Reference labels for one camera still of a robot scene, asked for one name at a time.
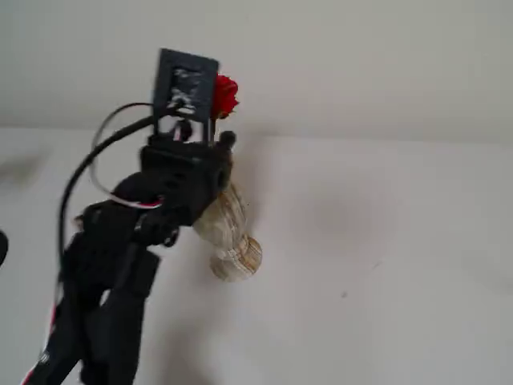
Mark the red white black servo wire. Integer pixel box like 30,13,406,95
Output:
23,276,65,385
91,102,165,210

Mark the marbled onyx stone vase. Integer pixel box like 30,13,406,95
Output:
191,160,264,283

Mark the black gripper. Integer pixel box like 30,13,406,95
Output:
138,131,238,228

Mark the black rectangular wrist camera mount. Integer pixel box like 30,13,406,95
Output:
151,47,220,146

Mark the red rose with green stem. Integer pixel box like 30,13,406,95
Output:
210,74,240,145

